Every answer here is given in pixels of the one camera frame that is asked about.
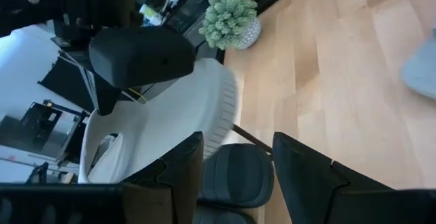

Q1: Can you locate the pale green plant white pot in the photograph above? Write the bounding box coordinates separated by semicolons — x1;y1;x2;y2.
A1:
198;0;262;51

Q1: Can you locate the black rubber slide sandal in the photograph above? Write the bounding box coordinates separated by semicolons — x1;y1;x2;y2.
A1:
199;143;275;208
192;205;258;224

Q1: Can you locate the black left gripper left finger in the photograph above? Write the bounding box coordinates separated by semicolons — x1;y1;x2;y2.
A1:
122;131;205;224

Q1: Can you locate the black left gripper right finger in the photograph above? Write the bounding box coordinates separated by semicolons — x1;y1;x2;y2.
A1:
271;131;392;224

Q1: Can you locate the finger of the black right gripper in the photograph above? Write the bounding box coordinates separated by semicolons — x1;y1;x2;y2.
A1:
87;25;198;89
80;63;123;117

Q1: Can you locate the white and green cup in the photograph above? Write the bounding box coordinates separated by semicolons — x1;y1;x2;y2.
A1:
139;4;163;27

